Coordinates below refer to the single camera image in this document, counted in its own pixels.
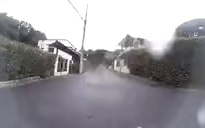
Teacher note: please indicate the dark hedge with flowers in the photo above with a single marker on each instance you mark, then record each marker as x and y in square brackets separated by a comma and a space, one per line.
[163, 65]

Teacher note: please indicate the tree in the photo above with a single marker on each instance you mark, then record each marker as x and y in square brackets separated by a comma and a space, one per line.
[130, 41]

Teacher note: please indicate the pale concrete kerb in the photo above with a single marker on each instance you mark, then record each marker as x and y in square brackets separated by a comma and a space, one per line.
[15, 82]

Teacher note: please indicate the green bush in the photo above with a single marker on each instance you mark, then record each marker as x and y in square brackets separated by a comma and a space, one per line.
[23, 61]

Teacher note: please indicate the white house with dark porch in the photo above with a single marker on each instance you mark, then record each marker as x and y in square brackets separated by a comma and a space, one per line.
[61, 55]

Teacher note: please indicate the utility pole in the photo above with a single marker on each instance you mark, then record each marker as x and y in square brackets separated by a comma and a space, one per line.
[83, 40]

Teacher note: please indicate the trees on slope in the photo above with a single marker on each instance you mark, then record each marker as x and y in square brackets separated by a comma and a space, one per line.
[16, 30]

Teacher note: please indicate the grey asphalt road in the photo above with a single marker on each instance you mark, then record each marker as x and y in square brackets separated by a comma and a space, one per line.
[96, 100]

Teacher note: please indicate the building with dark roof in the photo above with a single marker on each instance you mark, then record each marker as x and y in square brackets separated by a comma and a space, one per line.
[195, 28]

